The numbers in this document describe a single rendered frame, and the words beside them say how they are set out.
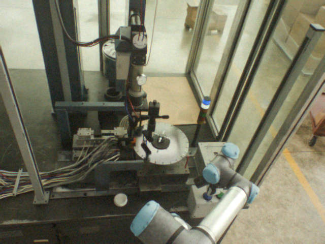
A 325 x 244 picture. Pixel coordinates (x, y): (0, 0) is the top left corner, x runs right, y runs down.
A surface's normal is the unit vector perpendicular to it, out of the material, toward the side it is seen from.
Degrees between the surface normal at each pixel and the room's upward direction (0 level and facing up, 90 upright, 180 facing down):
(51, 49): 90
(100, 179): 90
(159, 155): 0
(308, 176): 0
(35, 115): 0
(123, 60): 90
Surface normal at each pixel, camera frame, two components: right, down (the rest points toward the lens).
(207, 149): 0.13, -0.72
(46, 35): 0.15, 0.70
